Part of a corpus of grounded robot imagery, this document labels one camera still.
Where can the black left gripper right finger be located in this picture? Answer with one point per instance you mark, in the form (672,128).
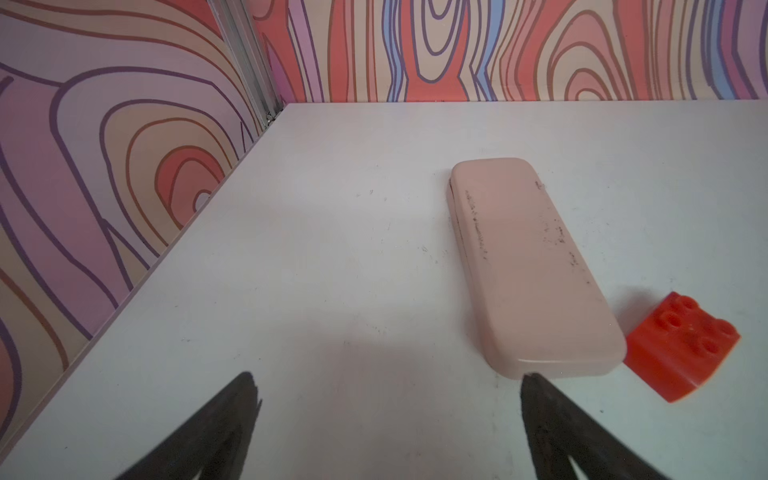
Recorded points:
(562,436)

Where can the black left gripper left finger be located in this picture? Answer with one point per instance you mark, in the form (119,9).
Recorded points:
(213,443)

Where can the red lego brick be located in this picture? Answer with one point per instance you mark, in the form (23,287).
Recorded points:
(679,346)

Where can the pink plastic case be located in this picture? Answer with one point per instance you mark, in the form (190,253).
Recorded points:
(536,304)

